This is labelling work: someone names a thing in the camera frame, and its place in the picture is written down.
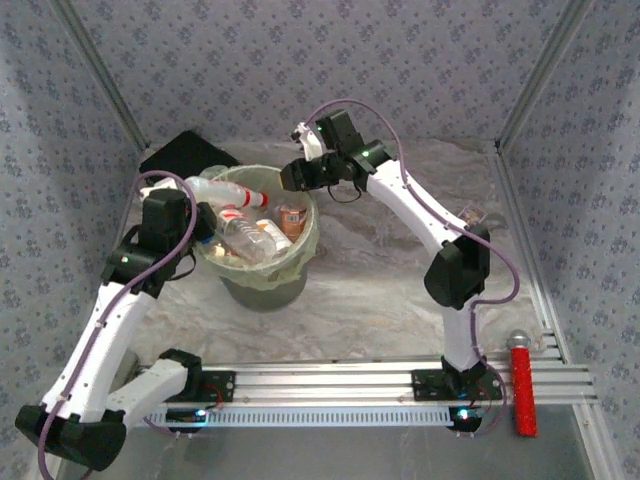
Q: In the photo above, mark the clear bottle red label white cap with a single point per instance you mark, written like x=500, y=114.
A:
x=225, y=191

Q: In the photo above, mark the translucent green waste bin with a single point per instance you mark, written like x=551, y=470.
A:
x=287, y=270

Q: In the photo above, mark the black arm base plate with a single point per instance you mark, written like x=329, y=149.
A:
x=425, y=385
x=220, y=380

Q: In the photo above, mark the white bottle orange mark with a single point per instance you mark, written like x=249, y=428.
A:
x=277, y=237

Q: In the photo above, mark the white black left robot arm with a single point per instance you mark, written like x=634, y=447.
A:
x=100, y=350

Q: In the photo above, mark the grey plastic bin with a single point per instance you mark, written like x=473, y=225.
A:
x=260, y=297

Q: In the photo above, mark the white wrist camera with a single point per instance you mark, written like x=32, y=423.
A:
x=312, y=145
x=150, y=191

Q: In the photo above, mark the aluminium rail beam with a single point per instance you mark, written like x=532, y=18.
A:
x=320, y=382

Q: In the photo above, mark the aluminium corner post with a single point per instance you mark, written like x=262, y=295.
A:
x=109, y=82
x=541, y=75

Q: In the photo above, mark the clear bottle red label orange cap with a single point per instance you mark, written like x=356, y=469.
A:
x=247, y=239

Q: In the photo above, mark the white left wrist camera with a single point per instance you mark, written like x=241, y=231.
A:
x=150, y=191

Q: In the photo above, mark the small lit controller board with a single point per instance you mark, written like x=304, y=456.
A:
x=182, y=415
x=467, y=420

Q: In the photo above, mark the aluminium side rail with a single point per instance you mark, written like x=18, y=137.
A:
x=515, y=195
x=127, y=210

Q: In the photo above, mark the long brown label bottle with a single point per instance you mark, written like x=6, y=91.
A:
x=292, y=220

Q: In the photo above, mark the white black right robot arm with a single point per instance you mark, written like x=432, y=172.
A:
x=415, y=210

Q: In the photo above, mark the small printed card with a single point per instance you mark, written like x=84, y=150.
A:
x=473, y=215

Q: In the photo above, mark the black hard case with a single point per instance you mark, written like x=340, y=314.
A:
x=185, y=150

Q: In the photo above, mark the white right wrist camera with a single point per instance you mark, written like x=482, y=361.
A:
x=312, y=145

